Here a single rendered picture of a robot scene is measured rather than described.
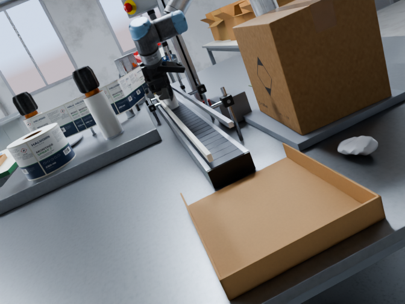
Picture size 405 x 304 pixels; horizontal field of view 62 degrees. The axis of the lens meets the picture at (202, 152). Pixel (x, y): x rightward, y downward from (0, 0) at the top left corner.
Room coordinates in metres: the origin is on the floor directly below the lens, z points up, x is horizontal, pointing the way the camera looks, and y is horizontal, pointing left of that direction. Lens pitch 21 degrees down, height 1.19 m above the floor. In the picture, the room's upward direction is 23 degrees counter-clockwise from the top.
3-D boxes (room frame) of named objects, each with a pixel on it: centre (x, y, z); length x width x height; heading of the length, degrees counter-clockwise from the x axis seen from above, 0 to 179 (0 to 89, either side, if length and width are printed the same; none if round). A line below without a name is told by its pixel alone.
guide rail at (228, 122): (1.23, -0.02, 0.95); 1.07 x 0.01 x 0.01; 6
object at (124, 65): (1.93, 0.18, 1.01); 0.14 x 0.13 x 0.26; 6
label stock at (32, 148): (1.33, 0.58, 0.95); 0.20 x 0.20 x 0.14
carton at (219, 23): (4.35, -0.92, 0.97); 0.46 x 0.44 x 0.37; 11
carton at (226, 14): (3.89, -0.97, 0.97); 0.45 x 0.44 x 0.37; 98
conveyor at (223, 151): (1.52, 0.05, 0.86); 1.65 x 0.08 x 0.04; 6
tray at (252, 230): (0.53, -0.06, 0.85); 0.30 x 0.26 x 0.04; 6
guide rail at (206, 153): (1.23, 0.05, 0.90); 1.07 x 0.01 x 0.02; 6
